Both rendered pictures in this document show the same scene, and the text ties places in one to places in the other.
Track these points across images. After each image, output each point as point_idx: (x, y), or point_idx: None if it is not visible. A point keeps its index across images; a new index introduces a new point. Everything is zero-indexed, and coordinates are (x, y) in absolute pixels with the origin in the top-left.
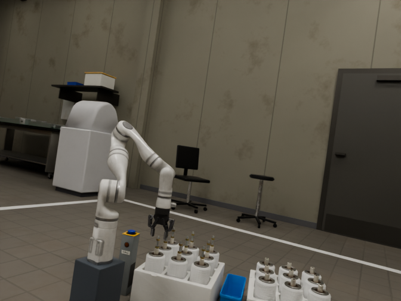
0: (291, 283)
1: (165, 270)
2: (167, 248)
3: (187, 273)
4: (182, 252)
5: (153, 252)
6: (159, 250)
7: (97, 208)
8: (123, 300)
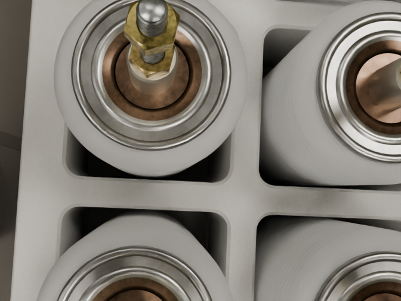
0: None
1: (236, 282)
2: (178, 49)
3: (396, 220)
4: (358, 88)
5: (93, 298)
6: (115, 159)
7: None
8: (4, 294)
